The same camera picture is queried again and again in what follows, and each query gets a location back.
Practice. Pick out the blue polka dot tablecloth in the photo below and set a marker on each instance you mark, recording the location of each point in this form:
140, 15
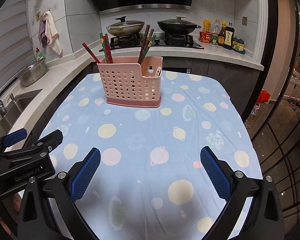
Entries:
150, 183

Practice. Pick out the pink plastic utensil holder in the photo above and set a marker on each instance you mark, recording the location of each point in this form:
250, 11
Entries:
130, 84

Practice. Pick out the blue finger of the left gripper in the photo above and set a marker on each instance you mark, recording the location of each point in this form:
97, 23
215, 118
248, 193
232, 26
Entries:
15, 137

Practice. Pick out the brown sauce bottle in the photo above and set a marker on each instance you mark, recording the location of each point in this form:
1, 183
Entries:
221, 35

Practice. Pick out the black wok with lid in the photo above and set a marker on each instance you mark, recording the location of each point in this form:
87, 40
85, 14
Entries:
177, 26

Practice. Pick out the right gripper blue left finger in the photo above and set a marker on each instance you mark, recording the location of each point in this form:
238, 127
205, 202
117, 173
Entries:
82, 173

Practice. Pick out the stainless steel sink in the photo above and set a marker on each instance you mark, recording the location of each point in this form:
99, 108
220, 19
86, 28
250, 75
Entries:
14, 109

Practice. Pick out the left hand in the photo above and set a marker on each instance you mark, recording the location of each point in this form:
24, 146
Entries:
12, 205

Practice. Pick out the green condiment jar set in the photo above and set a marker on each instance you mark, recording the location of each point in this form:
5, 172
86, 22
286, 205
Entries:
238, 45

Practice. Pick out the green chopstick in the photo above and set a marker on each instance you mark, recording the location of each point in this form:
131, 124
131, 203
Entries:
148, 47
100, 34

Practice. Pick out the dark red chopstick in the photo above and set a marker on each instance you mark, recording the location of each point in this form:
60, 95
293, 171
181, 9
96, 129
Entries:
143, 50

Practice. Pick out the yellow seasoning packet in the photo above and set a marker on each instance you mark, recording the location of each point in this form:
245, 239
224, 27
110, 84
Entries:
206, 26

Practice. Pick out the green dish soap bottle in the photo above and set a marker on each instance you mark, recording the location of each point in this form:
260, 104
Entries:
39, 55

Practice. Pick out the red instant noodle cup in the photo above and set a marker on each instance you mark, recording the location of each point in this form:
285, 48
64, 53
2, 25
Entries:
205, 37

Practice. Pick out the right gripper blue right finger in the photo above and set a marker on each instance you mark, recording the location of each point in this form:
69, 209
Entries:
213, 167

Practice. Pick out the clear plastic bottle on floor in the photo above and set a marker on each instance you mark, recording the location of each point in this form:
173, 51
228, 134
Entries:
250, 121

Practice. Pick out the clear oil bottle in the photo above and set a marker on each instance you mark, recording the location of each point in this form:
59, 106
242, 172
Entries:
216, 28

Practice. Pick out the dark soy sauce bottle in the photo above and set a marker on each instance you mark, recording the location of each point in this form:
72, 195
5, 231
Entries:
229, 35

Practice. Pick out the stainless steel colander bowl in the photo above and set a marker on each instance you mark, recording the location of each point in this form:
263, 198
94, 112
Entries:
32, 72

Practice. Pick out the red plastic bag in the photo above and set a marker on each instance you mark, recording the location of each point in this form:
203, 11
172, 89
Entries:
263, 96

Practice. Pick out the brown chopstick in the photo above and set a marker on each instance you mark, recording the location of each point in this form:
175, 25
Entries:
146, 31
150, 35

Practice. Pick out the pink hanging towel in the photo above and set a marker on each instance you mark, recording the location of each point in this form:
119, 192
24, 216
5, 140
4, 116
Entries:
51, 33

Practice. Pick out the purple hanging cloth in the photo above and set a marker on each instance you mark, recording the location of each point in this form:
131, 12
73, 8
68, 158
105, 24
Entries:
41, 34

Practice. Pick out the beige wok with lid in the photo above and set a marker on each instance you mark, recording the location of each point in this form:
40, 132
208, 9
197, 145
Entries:
124, 27

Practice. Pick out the white ceramic spoon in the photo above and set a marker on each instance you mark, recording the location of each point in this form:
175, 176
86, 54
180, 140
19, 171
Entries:
157, 73

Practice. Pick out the small green spice jar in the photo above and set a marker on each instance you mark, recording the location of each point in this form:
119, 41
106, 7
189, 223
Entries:
214, 39

